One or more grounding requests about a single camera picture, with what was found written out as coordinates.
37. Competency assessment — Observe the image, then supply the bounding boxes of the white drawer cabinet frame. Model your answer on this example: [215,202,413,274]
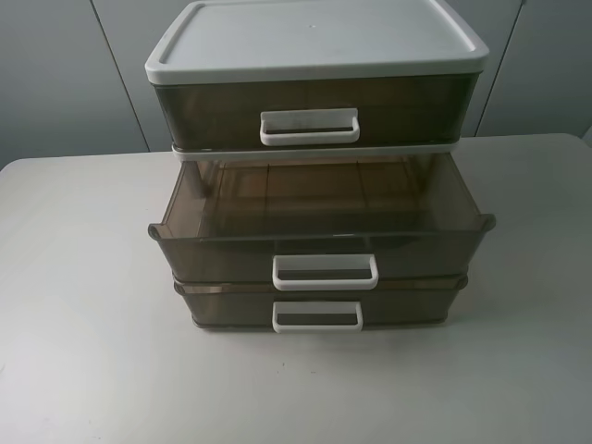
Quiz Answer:
[145,1,488,161]

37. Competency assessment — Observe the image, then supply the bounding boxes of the smoky drawer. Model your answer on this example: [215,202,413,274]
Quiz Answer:
[148,154,496,283]
[174,273,468,333]
[155,73,478,153]

